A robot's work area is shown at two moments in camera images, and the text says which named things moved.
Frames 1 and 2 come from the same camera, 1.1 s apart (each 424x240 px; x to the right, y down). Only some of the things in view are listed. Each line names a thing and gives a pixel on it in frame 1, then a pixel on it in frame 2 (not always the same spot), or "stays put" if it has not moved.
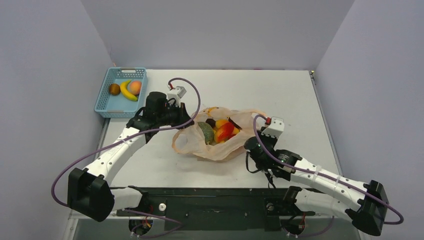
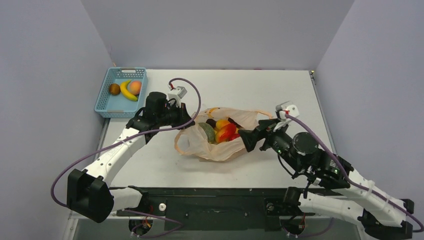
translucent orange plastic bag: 189,140 stays put
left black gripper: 183,116 stays put
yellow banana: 123,87 stays put
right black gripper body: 253,145 → 263,133
